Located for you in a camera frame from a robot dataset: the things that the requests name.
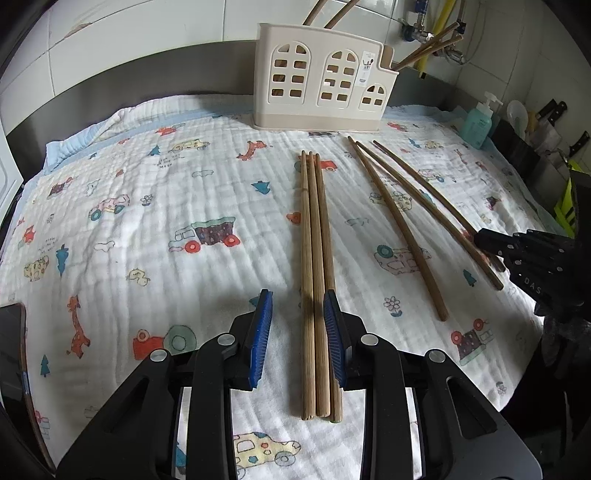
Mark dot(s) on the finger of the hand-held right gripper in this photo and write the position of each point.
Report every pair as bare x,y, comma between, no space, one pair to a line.
545,241
496,242

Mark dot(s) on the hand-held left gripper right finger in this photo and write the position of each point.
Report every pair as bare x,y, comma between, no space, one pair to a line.
334,341

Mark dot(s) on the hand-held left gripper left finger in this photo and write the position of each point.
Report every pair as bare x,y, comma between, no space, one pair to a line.
258,341

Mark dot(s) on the light wooden chopstick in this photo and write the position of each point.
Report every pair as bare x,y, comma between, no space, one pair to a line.
316,10
323,240
341,13
304,277
315,277

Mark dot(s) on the dark wooden chopstick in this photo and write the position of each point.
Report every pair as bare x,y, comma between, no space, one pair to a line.
429,44
429,214
396,228
434,53
425,183

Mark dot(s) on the cream plastic chopstick holder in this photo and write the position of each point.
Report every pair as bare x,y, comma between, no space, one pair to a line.
300,110

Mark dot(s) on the green dish rack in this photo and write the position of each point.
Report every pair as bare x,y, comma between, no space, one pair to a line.
565,203

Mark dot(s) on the black utensil container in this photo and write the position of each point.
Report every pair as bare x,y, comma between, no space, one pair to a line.
512,147

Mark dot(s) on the teal soap dispenser bottle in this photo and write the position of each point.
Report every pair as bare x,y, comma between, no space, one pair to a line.
478,124

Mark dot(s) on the tan spatula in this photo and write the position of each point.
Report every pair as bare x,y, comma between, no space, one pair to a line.
531,119

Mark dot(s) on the white plastic spoon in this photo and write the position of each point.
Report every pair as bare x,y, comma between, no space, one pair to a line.
516,115

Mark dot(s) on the printed muslin cloth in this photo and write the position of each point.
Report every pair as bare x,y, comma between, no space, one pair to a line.
138,258

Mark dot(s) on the dark smartphone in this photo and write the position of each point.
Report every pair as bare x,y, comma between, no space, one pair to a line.
11,369

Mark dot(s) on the white plastic cutting board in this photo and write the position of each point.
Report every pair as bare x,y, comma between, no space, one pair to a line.
7,184

